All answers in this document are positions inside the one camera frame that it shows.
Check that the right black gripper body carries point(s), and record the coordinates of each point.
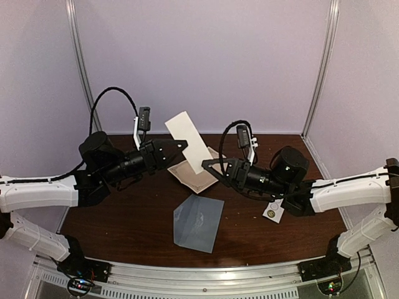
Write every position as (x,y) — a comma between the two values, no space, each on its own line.
(241,172)

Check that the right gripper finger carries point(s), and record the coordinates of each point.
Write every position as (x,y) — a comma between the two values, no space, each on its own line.
(224,179)
(224,163)

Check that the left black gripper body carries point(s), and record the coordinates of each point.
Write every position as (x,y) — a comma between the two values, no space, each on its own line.
(149,157)

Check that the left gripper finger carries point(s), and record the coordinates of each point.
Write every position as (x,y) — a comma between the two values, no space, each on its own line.
(169,154)
(159,143)

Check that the beige letter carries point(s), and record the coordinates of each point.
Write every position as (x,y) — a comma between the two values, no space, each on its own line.
(181,127)

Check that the grey-blue envelope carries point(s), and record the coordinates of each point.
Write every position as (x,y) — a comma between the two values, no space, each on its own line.
(196,222)

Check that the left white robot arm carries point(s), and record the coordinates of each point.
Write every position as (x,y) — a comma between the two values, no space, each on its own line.
(106,167)

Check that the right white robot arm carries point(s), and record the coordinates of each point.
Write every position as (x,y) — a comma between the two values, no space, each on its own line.
(284,180)

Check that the ornate bordered paper sheet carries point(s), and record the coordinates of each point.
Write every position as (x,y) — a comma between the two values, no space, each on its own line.
(189,173)

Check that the white sticker sheet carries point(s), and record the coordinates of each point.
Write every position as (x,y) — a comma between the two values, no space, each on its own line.
(274,211)

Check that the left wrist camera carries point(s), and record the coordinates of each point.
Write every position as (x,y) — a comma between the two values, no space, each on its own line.
(142,125)

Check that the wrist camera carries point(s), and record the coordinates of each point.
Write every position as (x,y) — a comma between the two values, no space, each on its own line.
(247,143)
(142,125)

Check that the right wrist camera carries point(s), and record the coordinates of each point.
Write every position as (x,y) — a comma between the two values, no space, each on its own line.
(247,143)

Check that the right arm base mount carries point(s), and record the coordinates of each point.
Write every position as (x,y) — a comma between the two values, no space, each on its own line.
(327,271)

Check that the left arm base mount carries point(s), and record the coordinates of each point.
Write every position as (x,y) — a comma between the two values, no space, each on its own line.
(81,271)

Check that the front aluminium rail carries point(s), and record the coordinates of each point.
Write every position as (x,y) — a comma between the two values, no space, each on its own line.
(276,280)

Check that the left aluminium frame post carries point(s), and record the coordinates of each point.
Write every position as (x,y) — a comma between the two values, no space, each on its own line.
(78,52)

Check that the aluminium frame post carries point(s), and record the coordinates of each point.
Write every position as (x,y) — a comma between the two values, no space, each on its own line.
(78,52)
(330,34)

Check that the right aluminium frame post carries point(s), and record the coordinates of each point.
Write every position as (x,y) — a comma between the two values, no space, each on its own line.
(330,34)

